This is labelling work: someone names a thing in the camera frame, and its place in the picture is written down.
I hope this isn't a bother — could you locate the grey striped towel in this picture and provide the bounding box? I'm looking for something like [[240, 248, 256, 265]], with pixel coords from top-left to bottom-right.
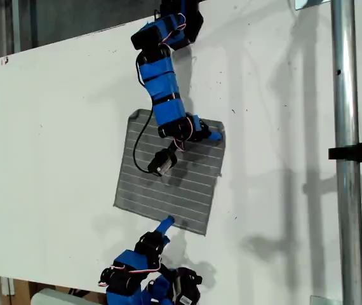
[[113, 108, 227, 236]]

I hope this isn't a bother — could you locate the white box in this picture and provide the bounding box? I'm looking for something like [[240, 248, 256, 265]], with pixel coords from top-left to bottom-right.
[[30, 287, 108, 305]]

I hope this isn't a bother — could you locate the wooden table leg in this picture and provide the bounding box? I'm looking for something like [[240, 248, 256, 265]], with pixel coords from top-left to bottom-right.
[[14, 280, 31, 305]]

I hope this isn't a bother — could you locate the black clamp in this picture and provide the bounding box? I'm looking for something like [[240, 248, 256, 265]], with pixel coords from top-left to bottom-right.
[[328, 135, 362, 168]]

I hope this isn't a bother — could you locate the gripper red white wire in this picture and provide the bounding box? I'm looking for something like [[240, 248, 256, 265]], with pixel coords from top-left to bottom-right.
[[97, 262, 163, 287], [171, 120, 195, 153]]

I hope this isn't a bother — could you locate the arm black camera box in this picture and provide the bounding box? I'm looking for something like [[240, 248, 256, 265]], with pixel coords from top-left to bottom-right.
[[147, 148, 178, 178], [170, 268, 203, 305]]

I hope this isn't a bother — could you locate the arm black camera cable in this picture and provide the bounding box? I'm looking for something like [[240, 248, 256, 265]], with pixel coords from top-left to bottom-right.
[[132, 106, 156, 174]]

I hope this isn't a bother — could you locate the steel post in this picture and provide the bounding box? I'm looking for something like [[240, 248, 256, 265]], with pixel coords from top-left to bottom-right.
[[330, 0, 362, 305]]

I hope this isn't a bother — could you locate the white metal bracket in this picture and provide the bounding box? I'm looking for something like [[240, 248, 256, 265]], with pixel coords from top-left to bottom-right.
[[0, 276, 15, 298]]

